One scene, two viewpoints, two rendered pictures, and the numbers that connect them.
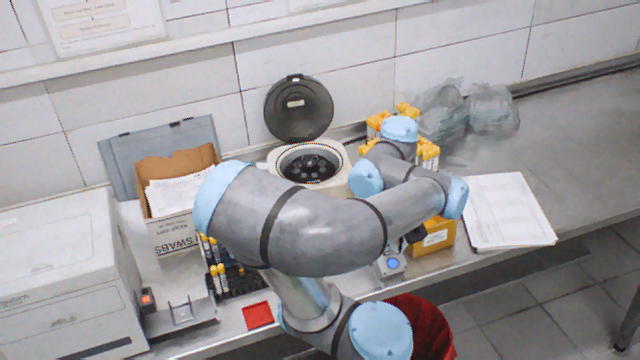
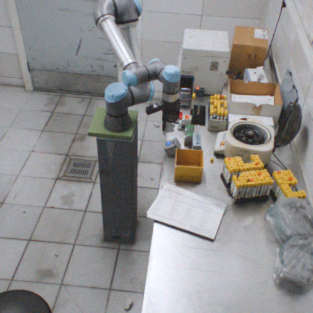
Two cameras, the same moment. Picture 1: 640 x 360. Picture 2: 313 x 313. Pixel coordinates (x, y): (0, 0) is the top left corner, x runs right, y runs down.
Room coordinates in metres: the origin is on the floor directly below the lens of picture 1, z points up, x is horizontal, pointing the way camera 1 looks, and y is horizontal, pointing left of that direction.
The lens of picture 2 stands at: (1.49, -1.70, 2.19)
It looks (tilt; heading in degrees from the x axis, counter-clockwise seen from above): 41 degrees down; 111
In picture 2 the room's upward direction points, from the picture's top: 3 degrees clockwise
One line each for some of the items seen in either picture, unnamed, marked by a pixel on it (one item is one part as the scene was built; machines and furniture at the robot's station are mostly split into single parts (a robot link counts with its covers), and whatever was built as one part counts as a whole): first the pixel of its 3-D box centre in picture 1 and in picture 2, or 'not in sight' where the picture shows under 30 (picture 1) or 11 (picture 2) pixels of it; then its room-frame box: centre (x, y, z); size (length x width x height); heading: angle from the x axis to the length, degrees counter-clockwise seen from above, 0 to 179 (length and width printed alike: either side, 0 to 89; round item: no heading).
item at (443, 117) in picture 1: (436, 107); (296, 214); (1.62, -0.42, 0.97); 0.26 x 0.17 x 0.19; 125
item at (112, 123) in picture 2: not in sight; (117, 116); (0.63, -0.09, 0.95); 0.15 x 0.15 x 0.10
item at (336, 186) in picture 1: (311, 181); (244, 141); (1.31, 0.01, 0.94); 0.30 x 0.24 x 0.12; 8
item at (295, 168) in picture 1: (310, 170); (249, 137); (1.33, 0.02, 0.97); 0.15 x 0.15 x 0.07
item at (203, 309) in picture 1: (173, 315); (185, 92); (0.86, 0.36, 0.92); 0.21 x 0.07 x 0.05; 107
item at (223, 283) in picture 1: (237, 267); (198, 108); (1.00, 0.22, 0.93); 0.17 x 0.09 x 0.11; 106
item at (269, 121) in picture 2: not in sight; (250, 125); (1.30, 0.19, 0.92); 0.24 x 0.12 x 0.10; 17
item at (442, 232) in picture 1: (422, 223); (188, 165); (1.11, -0.28, 0.93); 0.13 x 0.13 x 0.10; 19
